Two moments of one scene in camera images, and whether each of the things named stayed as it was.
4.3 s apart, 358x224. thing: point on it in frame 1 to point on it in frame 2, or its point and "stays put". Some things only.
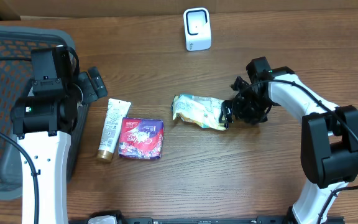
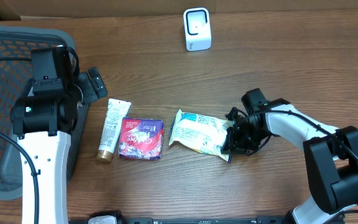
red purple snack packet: x=141 y=138 stays put
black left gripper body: x=91 y=91 stays put
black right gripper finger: x=226 y=113 to x=229 y=147
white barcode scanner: x=197 y=28 stays put
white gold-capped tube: x=115 y=115 stays put
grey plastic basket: x=5 y=68 stays put
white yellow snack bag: x=204 y=112 to x=201 y=132
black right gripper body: x=252 y=106 to x=248 y=135
